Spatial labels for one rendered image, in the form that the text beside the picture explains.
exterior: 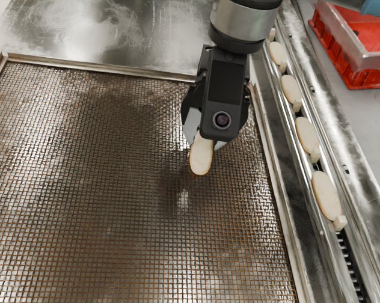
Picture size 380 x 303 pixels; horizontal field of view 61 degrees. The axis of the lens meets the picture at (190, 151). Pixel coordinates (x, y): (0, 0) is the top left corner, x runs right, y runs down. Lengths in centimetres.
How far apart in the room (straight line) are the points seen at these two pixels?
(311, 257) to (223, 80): 33
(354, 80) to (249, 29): 52
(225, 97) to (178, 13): 54
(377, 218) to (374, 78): 39
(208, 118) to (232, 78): 6
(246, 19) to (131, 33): 45
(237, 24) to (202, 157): 23
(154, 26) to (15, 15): 30
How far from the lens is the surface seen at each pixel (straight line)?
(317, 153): 64
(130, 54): 73
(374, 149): 77
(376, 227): 60
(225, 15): 39
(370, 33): 112
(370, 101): 88
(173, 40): 79
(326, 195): 60
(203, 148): 54
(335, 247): 57
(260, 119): 64
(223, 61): 41
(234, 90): 40
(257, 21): 38
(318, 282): 57
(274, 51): 88
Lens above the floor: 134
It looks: 51 degrees down
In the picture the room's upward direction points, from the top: straight up
